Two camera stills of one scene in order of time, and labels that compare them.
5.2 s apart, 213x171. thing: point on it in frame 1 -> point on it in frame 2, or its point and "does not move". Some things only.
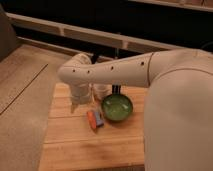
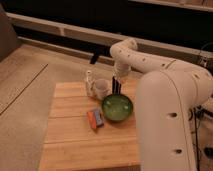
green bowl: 116,107 does not move
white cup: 102,90 does not move
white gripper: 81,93 -> 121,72
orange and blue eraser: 95,118 does not move
